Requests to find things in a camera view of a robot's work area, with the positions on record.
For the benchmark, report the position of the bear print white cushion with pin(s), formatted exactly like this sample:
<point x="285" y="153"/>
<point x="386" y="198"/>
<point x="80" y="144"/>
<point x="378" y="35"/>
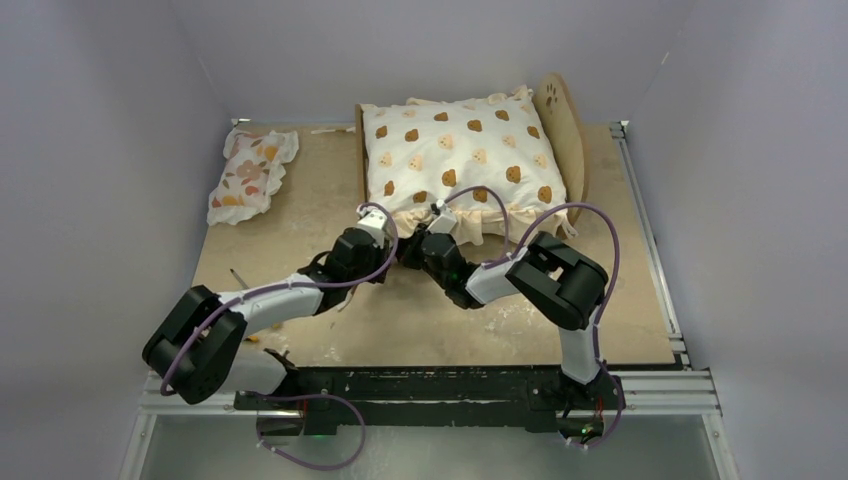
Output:
<point x="452" y="189"/>

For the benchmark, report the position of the floral print small pillow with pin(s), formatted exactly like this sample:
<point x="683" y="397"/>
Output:
<point x="255" y="165"/>

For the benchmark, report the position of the wooden pet bed frame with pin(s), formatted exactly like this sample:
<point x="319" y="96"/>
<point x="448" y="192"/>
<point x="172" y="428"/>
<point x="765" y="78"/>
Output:
<point x="563" y="132"/>

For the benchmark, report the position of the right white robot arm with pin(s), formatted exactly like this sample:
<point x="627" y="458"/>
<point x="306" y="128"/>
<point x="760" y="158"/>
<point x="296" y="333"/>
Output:
<point x="568" y="288"/>

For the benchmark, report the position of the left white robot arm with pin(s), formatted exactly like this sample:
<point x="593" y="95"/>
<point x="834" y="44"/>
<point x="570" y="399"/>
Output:
<point x="196" y="350"/>

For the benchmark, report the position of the yellow black screwdriver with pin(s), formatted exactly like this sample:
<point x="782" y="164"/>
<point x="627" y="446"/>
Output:
<point x="239" y="279"/>

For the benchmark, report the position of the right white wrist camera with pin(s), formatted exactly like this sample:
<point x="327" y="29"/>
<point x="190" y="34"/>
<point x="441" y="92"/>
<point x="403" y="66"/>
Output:
<point x="444" y="218"/>

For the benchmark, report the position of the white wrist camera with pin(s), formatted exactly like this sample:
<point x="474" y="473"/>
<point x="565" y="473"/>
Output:
<point x="444" y="218"/>
<point x="374" y="222"/>

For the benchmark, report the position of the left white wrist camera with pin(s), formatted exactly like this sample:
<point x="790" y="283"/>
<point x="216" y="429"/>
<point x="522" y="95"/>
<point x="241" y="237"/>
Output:
<point x="374" y="222"/>

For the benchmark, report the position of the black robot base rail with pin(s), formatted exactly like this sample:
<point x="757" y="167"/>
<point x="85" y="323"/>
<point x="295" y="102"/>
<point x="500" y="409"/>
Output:
<point x="536" y="398"/>

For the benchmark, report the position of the yellow handled pliers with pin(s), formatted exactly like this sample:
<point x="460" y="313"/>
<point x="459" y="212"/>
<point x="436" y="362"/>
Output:
<point x="258" y="336"/>

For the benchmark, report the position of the aluminium table frame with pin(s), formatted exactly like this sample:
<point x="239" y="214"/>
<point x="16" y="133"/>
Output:
<point x="672" y="410"/>

